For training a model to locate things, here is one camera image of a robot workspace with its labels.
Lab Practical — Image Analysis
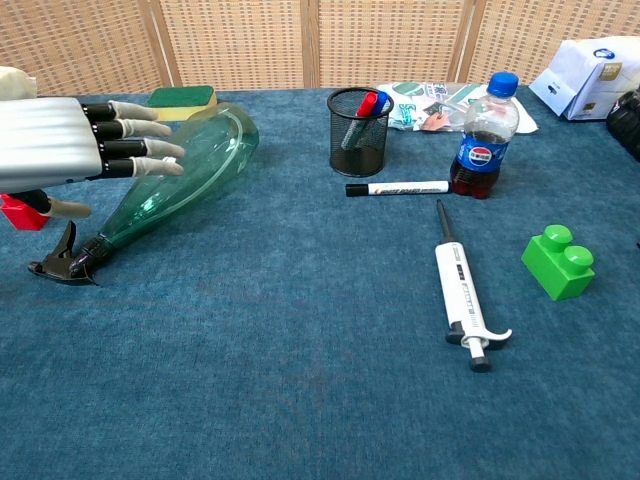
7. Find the cleaning cloth plastic pack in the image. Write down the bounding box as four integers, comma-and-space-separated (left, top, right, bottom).
377, 81, 540, 135

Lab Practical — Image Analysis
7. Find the cream long wrapped package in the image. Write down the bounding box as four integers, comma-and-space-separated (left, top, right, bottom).
0, 66, 39, 100

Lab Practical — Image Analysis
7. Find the white tissue pack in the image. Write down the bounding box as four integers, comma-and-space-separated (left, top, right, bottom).
528, 34, 640, 122

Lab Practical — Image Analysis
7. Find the white marker black cap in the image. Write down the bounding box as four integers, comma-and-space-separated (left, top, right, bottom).
345, 180, 450, 198

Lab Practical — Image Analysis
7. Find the dark beverage bottle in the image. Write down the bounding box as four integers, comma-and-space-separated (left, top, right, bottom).
605, 84, 640, 162

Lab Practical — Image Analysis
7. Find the wicker folding screen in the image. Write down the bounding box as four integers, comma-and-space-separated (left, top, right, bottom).
0, 0, 640, 97

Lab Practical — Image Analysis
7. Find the red toy brick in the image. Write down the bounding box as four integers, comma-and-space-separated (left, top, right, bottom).
0, 193, 51, 232

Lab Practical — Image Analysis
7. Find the Pepsi cola bottle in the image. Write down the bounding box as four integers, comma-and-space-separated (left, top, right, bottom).
449, 71, 521, 200

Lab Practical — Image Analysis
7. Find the green toy brick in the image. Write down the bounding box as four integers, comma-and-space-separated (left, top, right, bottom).
520, 224, 597, 302

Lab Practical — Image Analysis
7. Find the white pipette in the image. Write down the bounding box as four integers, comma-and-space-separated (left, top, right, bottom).
435, 199, 514, 374

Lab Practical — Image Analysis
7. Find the red capped marker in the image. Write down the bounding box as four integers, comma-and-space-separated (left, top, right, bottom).
341, 91, 379, 150

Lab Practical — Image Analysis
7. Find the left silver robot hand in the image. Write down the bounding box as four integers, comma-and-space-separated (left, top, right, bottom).
0, 96, 186, 220

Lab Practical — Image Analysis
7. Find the green yellow sponge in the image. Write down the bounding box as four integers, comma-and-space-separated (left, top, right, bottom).
145, 85, 219, 122

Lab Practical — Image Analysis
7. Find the blue capped marker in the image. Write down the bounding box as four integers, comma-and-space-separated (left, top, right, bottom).
357, 91, 390, 149

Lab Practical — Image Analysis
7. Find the black mesh pen holder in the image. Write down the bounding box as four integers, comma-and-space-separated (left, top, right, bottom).
326, 87, 395, 178

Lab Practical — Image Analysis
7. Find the green transparent spray bottle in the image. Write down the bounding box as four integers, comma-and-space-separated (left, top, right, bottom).
27, 102, 260, 287

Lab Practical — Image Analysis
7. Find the blue felt table cloth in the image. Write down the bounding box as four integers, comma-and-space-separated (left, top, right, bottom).
0, 85, 640, 480

